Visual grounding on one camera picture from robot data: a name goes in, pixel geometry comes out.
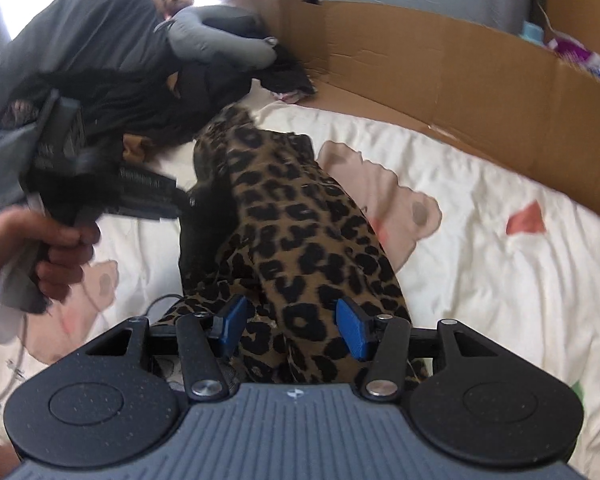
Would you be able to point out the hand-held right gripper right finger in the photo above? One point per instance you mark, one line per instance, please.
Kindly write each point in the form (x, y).
(352, 327)

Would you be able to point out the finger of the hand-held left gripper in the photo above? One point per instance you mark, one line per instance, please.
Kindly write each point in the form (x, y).
(189, 200)

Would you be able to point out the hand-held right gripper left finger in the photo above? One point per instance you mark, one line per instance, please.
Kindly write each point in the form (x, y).
(235, 325)

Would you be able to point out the leopard print knit garment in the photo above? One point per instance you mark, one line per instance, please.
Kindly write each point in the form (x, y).
(290, 240)

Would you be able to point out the person's left hand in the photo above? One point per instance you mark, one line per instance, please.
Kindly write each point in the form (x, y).
(15, 240)

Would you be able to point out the tan cloth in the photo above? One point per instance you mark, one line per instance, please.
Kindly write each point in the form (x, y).
(137, 147)

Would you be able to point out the black fuzzy garment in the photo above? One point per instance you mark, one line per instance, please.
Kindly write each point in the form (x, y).
(145, 95)

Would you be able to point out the dark grey cloth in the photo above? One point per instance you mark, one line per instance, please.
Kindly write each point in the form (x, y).
(80, 25)

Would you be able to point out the white printed bed sheet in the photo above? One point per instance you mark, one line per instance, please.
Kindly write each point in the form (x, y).
(480, 270)

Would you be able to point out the white cloth strip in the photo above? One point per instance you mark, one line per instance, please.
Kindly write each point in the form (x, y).
(2, 320)

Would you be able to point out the flattened cardboard sheet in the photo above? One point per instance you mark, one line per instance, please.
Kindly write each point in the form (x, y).
(430, 75)

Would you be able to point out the turquoise object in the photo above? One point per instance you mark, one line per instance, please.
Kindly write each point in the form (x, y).
(533, 31)

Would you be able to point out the purple and white bundle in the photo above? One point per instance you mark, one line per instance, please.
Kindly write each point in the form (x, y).
(580, 55)

